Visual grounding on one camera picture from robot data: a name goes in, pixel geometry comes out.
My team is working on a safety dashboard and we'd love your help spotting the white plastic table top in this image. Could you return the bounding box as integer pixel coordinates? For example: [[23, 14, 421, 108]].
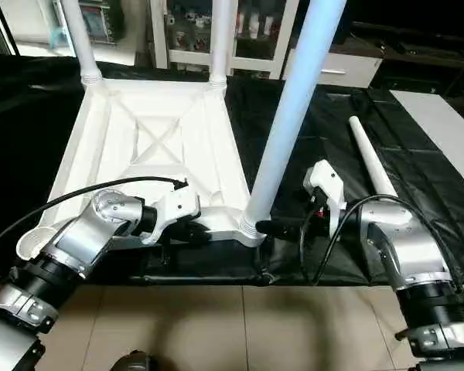
[[15, 77, 268, 260]]

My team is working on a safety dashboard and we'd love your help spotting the storage rack with items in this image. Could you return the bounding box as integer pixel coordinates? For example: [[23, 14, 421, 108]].
[[50, 0, 128, 46]]

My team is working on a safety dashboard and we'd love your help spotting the black work mat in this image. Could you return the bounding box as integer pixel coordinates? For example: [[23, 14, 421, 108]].
[[0, 54, 464, 288]]

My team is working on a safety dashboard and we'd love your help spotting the white plastic table leg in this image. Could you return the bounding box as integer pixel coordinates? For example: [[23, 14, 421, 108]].
[[348, 116, 399, 199], [60, 0, 104, 86], [208, 0, 235, 88], [240, 0, 347, 237]]

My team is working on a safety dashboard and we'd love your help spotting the white drawer unit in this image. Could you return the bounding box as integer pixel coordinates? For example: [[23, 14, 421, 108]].
[[282, 48, 384, 88]]

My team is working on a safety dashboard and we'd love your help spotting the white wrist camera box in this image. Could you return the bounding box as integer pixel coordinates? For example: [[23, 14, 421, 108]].
[[143, 185, 202, 247], [303, 161, 346, 233]]

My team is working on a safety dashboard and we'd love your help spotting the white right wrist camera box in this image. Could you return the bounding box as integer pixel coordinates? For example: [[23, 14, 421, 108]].
[[303, 161, 346, 233]]

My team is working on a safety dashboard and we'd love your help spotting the white flat panel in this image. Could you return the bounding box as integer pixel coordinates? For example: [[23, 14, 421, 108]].
[[391, 89, 464, 194]]

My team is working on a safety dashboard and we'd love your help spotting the white glass door cabinet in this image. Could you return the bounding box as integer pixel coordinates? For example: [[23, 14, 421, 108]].
[[149, 0, 301, 80]]

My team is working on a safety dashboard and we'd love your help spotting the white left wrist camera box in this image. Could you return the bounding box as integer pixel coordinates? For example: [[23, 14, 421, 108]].
[[143, 185, 202, 247]]

